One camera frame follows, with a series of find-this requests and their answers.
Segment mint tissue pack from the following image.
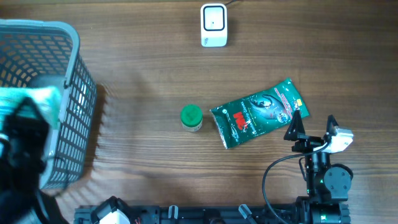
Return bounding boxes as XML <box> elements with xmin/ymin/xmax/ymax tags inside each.
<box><xmin>1</xmin><ymin>86</ymin><xmax>62</xmax><ymax>129</ymax></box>

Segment green 3M gloves packet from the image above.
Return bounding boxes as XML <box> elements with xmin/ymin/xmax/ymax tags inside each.
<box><xmin>210</xmin><ymin>78</ymin><xmax>310</xmax><ymax>149</ymax></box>

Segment chicken seasoning jar green lid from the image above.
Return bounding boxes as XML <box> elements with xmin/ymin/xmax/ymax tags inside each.
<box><xmin>180</xmin><ymin>105</ymin><xmax>203</xmax><ymax>132</ymax></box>

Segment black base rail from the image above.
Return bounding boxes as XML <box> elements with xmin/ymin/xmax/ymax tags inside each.
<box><xmin>73</xmin><ymin>196</ymin><xmax>351</xmax><ymax>224</ymax></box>

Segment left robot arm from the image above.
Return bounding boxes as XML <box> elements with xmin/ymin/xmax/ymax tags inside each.
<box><xmin>1</xmin><ymin>97</ymin><xmax>67</xmax><ymax>223</ymax></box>

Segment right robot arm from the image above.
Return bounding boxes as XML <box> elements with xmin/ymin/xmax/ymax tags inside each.
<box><xmin>284</xmin><ymin>111</ymin><xmax>354</xmax><ymax>224</ymax></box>

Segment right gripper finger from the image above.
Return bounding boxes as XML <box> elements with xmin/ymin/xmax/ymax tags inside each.
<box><xmin>284</xmin><ymin>110</ymin><xmax>305</xmax><ymax>141</ymax></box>
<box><xmin>325</xmin><ymin>114</ymin><xmax>338</xmax><ymax>136</ymax></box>

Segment black right camera cable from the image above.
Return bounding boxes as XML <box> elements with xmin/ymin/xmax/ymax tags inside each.
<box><xmin>261</xmin><ymin>141</ymin><xmax>331</xmax><ymax>224</ymax></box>

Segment grey plastic mesh basket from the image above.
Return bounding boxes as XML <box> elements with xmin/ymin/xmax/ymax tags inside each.
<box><xmin>1</xmin><ymin>19</ymin><xmax>97</xmax><ymax>189</ymax></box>

